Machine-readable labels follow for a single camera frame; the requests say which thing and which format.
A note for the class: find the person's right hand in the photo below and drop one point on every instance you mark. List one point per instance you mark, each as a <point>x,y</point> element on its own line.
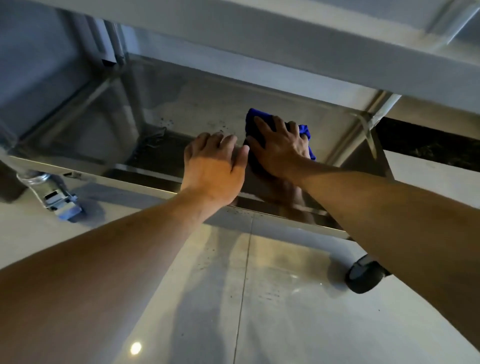
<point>281,153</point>

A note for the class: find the person's left hand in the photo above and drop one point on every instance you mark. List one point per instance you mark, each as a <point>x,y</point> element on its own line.
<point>212,172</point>

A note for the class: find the blue cloth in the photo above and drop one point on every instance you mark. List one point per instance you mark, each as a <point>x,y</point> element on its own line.
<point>251,116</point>

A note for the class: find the stainless steel service trolley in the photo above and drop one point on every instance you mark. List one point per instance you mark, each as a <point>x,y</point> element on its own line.
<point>378,108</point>

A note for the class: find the person's right forearm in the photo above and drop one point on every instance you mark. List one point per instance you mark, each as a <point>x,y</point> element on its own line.
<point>405,232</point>

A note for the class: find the person's left forearm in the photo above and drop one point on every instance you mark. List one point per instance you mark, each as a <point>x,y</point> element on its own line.
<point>93,281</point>

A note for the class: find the black stone door threshold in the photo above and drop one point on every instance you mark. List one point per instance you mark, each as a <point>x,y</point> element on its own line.
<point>431,142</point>

